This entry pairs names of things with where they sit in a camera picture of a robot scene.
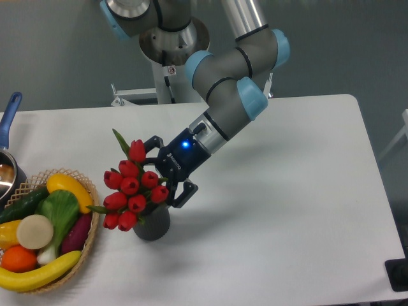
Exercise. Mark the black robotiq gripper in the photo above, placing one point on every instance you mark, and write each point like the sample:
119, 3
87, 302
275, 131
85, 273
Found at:
177, 161

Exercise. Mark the red tulip bouquet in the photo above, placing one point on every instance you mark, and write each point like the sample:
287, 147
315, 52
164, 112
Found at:
135, 190

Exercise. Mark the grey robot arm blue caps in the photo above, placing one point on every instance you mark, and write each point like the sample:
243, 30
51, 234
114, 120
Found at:
176, 44

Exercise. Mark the grey ribbed vase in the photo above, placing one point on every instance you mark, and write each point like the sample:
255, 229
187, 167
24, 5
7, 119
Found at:
155, 225

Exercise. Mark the yellow squash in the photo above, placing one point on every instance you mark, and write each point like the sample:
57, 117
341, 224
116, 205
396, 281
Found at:
60, 181

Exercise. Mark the green bok choy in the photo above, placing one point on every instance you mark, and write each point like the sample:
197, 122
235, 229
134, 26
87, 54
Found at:
61, 208

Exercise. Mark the purple sweet potato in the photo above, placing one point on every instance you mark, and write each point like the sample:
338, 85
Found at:
75, 239

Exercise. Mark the green cucumber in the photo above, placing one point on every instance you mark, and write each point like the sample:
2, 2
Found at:
25, 206

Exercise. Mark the beige round disc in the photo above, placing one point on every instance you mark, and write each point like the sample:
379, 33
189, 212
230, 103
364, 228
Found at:
34, 232

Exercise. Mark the woven wicker basket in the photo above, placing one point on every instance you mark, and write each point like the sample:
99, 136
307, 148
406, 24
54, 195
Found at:
40, 180

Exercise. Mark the yellow bell pepper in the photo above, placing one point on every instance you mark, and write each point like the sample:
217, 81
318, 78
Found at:
8, 234

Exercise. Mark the orange fruit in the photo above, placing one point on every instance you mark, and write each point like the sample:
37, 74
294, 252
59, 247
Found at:
19, 259

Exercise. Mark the yellow banana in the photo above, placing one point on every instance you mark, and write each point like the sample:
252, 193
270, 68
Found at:
27, 281

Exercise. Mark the black device at table edge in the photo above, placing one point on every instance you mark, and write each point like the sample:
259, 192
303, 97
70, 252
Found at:
397, 274

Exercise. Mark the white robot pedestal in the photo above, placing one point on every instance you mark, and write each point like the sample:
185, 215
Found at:
171, 86

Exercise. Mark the blue handled saucepan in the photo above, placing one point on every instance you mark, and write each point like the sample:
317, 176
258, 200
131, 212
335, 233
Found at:
11, 173

